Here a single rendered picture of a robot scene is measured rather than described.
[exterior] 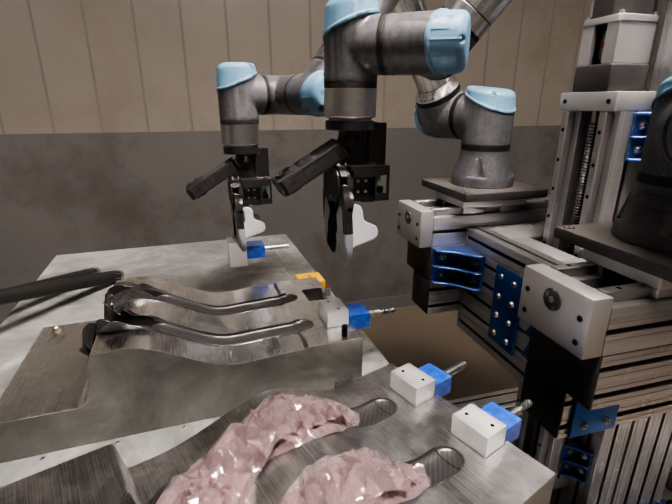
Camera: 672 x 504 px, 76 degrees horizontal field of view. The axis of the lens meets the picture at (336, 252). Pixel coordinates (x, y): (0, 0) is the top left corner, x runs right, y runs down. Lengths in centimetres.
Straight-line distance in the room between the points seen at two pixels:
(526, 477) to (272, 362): 35
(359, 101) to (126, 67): 181
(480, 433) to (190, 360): 38
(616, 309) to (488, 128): 56
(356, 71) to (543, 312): 44
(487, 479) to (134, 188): 210
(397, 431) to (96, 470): 32
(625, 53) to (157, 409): 96
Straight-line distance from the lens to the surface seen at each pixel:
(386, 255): 264
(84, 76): 238
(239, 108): 88
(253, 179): 89
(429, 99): 117
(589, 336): 67
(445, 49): 60
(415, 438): 57
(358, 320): 73
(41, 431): 71
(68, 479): 51
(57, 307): 116
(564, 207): 104
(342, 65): 62
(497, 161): 112
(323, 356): 68
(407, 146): 255
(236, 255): 94
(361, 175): 64
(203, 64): 232
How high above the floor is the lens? 123
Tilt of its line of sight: 19 degrees down
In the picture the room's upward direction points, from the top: straight up
